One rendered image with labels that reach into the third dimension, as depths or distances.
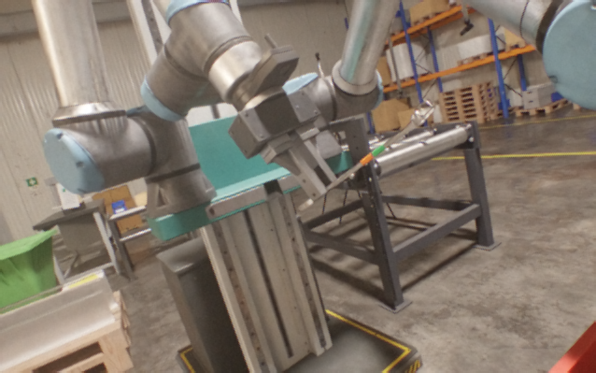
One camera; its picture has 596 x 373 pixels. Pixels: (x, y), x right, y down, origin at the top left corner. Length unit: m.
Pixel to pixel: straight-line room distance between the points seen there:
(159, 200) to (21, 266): 2.67
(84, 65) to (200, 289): 0.84
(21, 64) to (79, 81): 12.01
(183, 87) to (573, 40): 0.49
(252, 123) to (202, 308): 1.00
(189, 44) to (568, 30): 0.45
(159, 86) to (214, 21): 0.15
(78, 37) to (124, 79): 11.67
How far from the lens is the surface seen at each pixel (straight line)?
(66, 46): 0.85
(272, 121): 0.48
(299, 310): 1.44
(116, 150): 0.83
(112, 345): 2.63
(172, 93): 0.61
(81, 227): 5.93
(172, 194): 0.91
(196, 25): 0.55
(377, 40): 1.01
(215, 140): 1.12
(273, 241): 1.31
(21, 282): 3.61
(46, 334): 2.80
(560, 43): 0.36
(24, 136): 12.50
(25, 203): 12.48
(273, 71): 0.46
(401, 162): 2.12
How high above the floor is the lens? 1.22
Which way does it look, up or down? 11 degrees down
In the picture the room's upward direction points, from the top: 15 degrees counter-clockwise
